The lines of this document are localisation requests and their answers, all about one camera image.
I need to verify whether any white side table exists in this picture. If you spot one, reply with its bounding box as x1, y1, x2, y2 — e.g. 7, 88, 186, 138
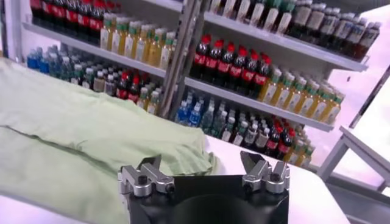
316, 100, 390, 195

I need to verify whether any clear green water bottle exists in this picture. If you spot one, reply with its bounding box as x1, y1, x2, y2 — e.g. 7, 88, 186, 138
199, 106, 215, 133
210, 111, 228, 138
60, 57, 73, 82
49, 54, 62, 79

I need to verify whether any yellow tea bottle green cap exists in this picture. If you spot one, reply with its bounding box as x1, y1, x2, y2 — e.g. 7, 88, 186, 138
283, 78, 307, 111
321, 93, 345, 125
99, 13, 114, 51
123, 21, 138, 59
111, 17, 126, 55
136, 87, 149, 110
307, 88, 333, 120
297, 145, 316, 169
159, 32, 177, 70
135, 24, 151, 63
270, 74, 295, 107
286, 139, 302, 165
258, 69, 283, 103
294, 82, 319, 116
146, 91, 161, 116
147, 29, 164, 67

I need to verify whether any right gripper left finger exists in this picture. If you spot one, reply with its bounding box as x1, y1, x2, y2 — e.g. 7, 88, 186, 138
118, 155, 176, 198

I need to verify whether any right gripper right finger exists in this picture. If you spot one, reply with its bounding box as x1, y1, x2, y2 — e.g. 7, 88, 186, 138
239, 151, 291, 195

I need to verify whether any light green t-shirt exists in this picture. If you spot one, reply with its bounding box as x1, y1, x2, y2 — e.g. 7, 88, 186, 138
0, 57, 219, 224

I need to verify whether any dark bottle blue-white label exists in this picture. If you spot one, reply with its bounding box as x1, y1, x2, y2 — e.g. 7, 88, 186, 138
341, 18, 368, 57
316, 9, 339, 48
353, 21, 381, 61
330, 13, 351, 52

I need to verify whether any red-cap cola bottle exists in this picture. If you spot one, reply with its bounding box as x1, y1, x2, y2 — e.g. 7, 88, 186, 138
41, 0, 53, 24
239, 50, 260, 94
76, 0, 90, 37
214, 41, 236, 86
250, 54, 272, 99
63, 0, 77, 31
203, 38, 225, 83
115, 72, 129, 100
29, 0, 43, 19
276, 127, 296, 161
51, 0, 65, 27
264, 123, 283, 158
191, 33, 213, 79
127, 75, 141, 103
88, 0, 106, 42
227, 45, 248, 91

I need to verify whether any small dark drink bottle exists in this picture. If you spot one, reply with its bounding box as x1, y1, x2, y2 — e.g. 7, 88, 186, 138
93, 70, 106, 93
232, 121, 248, 147
70, 63, 83, 85
243, 123, 259, 149
255, 127, 271, 153
221, 117, 236, 142
81, 67, 94, 89
104, 74, 116, 97

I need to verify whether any green-cap white-label tea bottle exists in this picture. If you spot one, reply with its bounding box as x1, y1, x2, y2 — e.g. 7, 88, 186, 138
236, 0, 251, 23
221, 0, 237, 18
262, 0, 282, 31
249, 0, 265, 27
208, 0, 222, 15
275, 1, 295, 35

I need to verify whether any grey metal drinks shelf unit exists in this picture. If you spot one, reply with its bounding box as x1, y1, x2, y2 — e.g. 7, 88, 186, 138
0, 0, 202, 119
166, 0, 381, 171

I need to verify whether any dark bottle beige label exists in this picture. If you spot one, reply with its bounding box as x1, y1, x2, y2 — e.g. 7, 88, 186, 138
288, 1, 311, 39
301, 2, 326, 43

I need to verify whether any blue water bottle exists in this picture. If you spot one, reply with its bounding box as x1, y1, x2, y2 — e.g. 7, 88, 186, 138
26, 50, 40, 70
38, 54, 51, 74
187, 103, 202, 128
175, 100, 190, 125

